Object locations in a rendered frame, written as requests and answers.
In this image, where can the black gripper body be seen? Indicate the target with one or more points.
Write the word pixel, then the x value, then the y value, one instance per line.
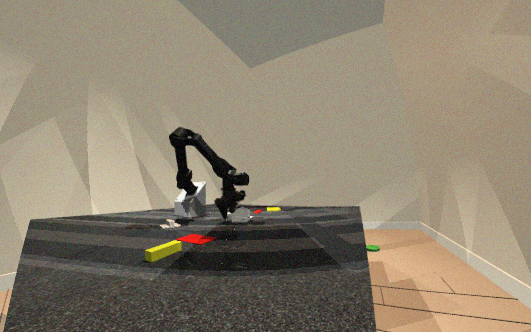
pixel 225 199

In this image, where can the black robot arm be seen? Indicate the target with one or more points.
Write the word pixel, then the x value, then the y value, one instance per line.
pixel 179 139

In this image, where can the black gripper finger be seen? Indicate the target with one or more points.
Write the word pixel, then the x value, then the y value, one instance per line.
pixel 223 210
pixel 232 207

